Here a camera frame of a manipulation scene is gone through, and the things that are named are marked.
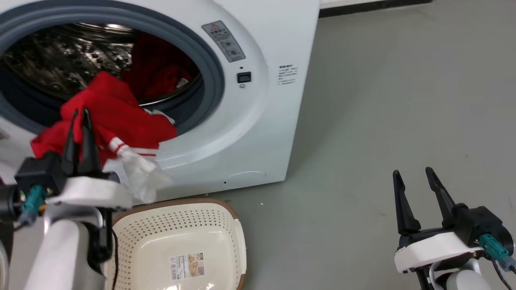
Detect black wall baseboard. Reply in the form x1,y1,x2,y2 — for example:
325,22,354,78
318,0,434,19

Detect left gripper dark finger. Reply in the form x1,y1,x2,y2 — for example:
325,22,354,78
79,108,104,176
60,108,80,176

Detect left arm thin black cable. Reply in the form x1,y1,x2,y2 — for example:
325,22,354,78
110,228,120,290

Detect red garment in drum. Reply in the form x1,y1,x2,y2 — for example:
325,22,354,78
121,32,201,102

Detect small printed text label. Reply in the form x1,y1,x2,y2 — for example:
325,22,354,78
277,64,299,86

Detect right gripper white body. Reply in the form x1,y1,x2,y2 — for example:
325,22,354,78
394,227,483,275

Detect right teal cable connector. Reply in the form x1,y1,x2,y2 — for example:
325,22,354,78
479,234,516,271

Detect cream perforated laundry basket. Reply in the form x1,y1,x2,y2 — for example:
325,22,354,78
105,198,248,290

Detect white front-loading washing machine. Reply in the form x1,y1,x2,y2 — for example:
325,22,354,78
0,0,321,203

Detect teal cable connector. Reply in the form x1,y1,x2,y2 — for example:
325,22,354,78
479,234,516,271
18,185,47,225

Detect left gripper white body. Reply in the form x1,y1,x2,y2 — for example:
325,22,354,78
46,172,133,210

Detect grey warning sticker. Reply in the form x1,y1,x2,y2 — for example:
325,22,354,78
201,20,246,63

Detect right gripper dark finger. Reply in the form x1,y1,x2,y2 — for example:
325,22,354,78
425,167,457,229
393,170,422,236

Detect red garment with white trim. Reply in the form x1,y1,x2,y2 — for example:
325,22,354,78
30,72,178,204

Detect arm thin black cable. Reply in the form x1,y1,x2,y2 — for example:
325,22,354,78
490,258,513,290
110,228,120,290

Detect paper label with barcode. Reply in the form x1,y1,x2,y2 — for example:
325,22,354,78
169,253,206,281

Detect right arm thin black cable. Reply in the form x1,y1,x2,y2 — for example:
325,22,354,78
490,258,513,290

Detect left teal cable connector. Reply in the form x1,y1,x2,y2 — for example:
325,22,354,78
18,185,47,225

